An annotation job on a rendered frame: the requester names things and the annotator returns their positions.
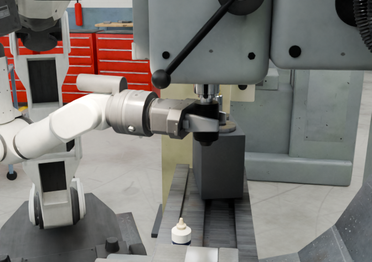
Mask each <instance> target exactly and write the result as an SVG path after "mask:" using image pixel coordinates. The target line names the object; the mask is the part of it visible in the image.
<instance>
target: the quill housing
mask: <svg viewBox="0 0 372 262"><path fill-rule="evenodd" d="M220 7H221V5H220V3H219V1H218V0H148V10H149V56H150V69H151V73H152V74H153V73H154V72H155V71H156V70H159V69H163V70H164V69H165V68H166V67H167V66H168V65H169V64H170V63H171V62H172V60H173V59H174V58H175V57H176V56H177V55H178V54H179V53H180V52H181V50H182V49H183V48H184V47H185V46H186V45H187V44H188V43H189V42H190V40H191V39H192V38H193V37H194V36H195V35H196V34H197V32H198V31H199V30H200V29H201V28H202V27H203V26H204V24H205V23H206V22H207V21H208V20H209V19H210V18H211V17H212V16H213V14H214V13H215V12H216V11H217V10H218V9H219V8H220ZM271 19H272V0H264V2H263V3H262V5H261V6H260V7H259V8H258V9H257V10H255V11H254V12H252V13H250V14H248V15H245V16H237V15H234V14H231V13H229V12H227V13H226V14H225V15H224V16H223V17H222V19H221V20H219V21H218V22H217V24H216V25H215V26H214V27H213V28H212V30H211V31H210V32H209V33H208V34H207V35H206V36H205V37H204V38H203V39H202V40H201V42H200V43H199V44H198V45H197V46H196V47H195V48H194V49H193V50H192V52H191V53H190V54H189V55H188V56H187V57H186V58H185V59H184V60H183V61H182V63H181V64H180V65H179V66H178V67H177V68H176V70H175V71H174V72H172V74H171V75H170V76H171V82H170V83H171V84H218V85H254V84H258V83H260V82H262V81H263V79H264V78H265V77H266V75H267V73H268V69H269V58H270V39H271Z"/></svg>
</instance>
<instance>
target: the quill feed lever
mask: <svg viewBox="0 0 372 262"><path fill-rule="evenodd" d="M218 1H219V3H220V5H221V7H220V8H219V9H218V10H217V11H216V12H215V13H214V14H213V16H212V17H211V18H210V19H209V20H208V21H207V22H206V23H205V24H204V26H203V27H202V28H201V29H200V30H199V31H198V32H197V34H196V35H195V36H194V37H193V38H192V39H191V40H190V42H189V43H188V44H187V45H186V46H185V47H184V48H183V49H182V50H181V52H180V53H179V54H178V55H177V56H176V57H175V58H174V59H173V60H172V62H171V63H170V64H169V65H168V66H167V67H166V68H165V69H164V70H163V69H159V70H156V71H155V72H154V73H153V74H152V77H151V82H152V84H153V86H154V87H155V88H157V89H165V88H167V87H168V86H169V85H170V83H171V74H172V72H174V71H175V70H176V68H177V67H178V66H179V65H180V64H181V63H182V61H183V60H184V59H185V58H186V57H187V56H188V55H189V54H190V53H191V52H192V50H193V49H194V48H195V47H196V46H197V45H198V44H199V43H200V42H201V40H202V39H203V38H204V37H205V36H206V35H207V34H208V33H209V32H210V31H211V30H212V28H213V27H214V26H215V25H216V24H217V22H218V21H219V20H221V19H222V17H223V16H224V15H225V14H226V13H227V12H229V13H231V14H234V15H237V16H245V15H248V14H250V13H252V12H254V11H255V10H257V9H258V8H259V7H260V6H261V5H262V3H263V2H264V0H218Z"/></svg>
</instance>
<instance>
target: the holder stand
mask: <svg viewBox="0 0 372 262"><path fill-rule="evenodd" d="M245 138H246V136H245V134H244V133H243V131H242V129H241V128H240V127H239V126H238V124H237V123H236V121H235V120H234V119H233V117H232V116H231V115H230V114H228V113H226V123H225V124H219V139H218V140H216V141H214V142H213V144H212V145H211V146H201V145H200V143H199V141H196V140H195V139H194V138H193V172H194V176H195V180H196V183H197V186H198V190H199V194H200V198H201V199H221V198H242V197H243V190H244V164H245Z"/></svg>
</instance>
